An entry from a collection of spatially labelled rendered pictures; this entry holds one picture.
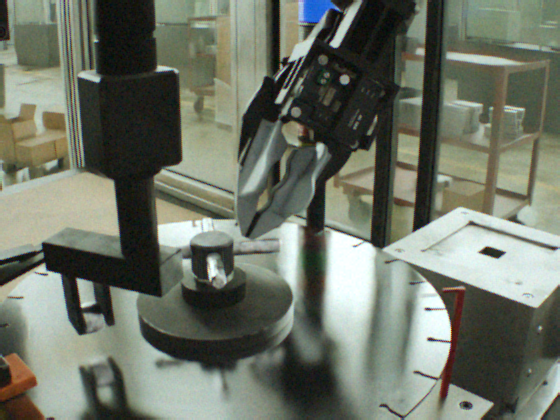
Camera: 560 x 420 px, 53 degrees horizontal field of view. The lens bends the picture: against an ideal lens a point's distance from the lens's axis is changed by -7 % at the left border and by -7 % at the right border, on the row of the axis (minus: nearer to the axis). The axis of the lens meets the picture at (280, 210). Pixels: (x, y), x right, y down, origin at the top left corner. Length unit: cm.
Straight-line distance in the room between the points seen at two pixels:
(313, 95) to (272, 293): 14
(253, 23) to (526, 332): 65
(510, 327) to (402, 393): 25
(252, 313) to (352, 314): 7
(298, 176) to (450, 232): 27
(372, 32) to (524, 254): 34
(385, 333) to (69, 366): 21
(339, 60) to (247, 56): 59
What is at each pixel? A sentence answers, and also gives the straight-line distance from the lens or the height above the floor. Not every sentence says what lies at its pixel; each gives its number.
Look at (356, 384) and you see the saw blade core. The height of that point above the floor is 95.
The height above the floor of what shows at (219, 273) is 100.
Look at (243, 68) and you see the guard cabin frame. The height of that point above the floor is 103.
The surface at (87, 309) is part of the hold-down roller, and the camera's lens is 38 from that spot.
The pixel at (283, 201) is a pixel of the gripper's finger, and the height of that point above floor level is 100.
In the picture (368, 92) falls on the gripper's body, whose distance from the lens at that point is 42.
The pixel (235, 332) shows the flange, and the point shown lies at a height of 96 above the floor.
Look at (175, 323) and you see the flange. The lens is 40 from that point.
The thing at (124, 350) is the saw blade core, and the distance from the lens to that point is 39.
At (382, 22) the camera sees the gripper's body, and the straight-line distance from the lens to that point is 45.
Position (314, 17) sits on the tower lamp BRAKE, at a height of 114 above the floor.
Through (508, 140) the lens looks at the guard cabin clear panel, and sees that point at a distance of 77.
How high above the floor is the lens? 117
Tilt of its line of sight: 21 degrees down
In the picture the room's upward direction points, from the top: straight up
